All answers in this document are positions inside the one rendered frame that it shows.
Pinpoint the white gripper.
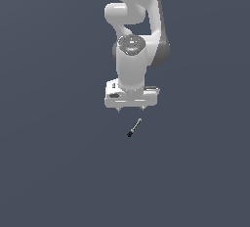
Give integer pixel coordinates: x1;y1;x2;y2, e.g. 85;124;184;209
104;78;161;114

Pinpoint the small black-handled screwdriver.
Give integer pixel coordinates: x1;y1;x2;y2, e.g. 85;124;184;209
126;117;144;138

